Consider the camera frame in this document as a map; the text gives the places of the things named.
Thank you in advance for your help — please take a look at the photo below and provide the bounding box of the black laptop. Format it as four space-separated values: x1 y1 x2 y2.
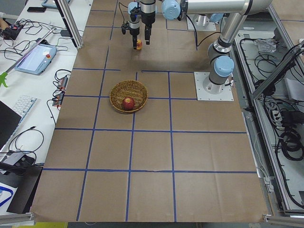
0 101 21 149

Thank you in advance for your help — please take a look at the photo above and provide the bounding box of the yellow-red apple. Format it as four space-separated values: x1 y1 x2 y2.
136 39 143 50

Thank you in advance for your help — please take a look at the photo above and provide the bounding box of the dark red apple in basket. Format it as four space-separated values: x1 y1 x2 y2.
122 97 135 111

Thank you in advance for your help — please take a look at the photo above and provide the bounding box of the aluminium frame post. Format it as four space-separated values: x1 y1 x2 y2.
55 0 84 49

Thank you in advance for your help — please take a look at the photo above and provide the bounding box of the black smartphone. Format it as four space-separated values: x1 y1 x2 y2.
27 7 46 13

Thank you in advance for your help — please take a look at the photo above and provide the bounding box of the woven wicker basket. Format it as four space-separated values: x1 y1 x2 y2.
109 80 148 114

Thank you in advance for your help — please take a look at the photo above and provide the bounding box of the white keyboard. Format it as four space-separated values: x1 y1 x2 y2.
12 95 37 122

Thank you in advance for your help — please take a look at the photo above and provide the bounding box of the blue teach pendant tablet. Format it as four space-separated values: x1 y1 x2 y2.
14 44 57 75

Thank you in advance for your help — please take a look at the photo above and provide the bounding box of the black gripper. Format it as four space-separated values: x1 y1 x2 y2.
140 0 156 25
129 21 152 50

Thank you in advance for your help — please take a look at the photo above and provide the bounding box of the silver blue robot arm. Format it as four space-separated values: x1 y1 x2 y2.
161 0 271 95

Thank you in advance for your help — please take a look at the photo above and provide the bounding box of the grey usb hub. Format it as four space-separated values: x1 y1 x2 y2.
2 152 25 165

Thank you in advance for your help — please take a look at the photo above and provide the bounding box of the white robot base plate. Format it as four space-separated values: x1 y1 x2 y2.
194 72 234 102

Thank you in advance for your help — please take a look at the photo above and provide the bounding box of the silver metal rod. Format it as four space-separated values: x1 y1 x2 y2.
2 27 56 75

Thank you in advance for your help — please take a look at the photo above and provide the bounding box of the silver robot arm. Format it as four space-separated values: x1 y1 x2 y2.
128 1 142 50

